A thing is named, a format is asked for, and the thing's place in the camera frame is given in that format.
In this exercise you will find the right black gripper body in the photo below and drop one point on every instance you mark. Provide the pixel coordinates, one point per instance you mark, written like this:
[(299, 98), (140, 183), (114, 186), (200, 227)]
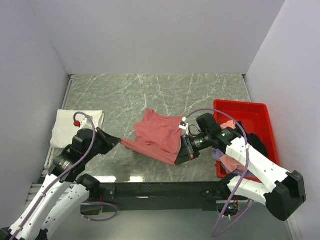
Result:
[(201, 142)]

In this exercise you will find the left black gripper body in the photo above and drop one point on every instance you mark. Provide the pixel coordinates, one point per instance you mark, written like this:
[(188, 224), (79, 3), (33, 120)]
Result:
[(99, 148)]

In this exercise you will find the dark pink t shirt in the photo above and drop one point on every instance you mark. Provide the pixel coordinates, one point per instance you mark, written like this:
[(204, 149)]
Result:
[(157, 137)]

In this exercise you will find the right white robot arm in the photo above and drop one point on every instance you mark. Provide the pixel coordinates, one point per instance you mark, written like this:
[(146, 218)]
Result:
[(281, 191)]

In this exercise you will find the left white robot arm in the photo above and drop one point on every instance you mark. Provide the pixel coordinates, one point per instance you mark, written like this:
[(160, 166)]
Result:
[(64, 188)]

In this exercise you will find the folded white t shirt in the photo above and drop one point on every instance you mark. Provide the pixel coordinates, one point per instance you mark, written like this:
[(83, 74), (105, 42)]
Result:
[(64, 129)]

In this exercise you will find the lavender t shirt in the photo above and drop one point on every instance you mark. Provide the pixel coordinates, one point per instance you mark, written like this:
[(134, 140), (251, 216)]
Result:
[(216, 155)]

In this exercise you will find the light pink t shirt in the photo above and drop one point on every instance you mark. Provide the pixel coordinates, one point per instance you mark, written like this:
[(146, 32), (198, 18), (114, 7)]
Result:
[(230, 163)]

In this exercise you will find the red plastic bin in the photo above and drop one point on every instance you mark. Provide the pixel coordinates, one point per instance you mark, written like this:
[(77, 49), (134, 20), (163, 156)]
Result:
[(255, 119)]

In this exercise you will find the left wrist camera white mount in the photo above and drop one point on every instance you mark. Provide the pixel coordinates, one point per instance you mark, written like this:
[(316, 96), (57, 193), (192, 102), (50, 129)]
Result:
[(83, 124)]

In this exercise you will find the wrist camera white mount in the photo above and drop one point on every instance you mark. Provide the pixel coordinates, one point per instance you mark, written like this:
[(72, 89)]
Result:
[(183, 125), (83, 124)]

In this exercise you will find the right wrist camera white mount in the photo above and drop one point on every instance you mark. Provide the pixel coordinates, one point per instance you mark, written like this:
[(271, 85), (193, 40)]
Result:
[(183, 125)]

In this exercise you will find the aluminium frame rail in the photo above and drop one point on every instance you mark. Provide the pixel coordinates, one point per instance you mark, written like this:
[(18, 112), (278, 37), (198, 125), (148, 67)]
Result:
[(35, 188)]

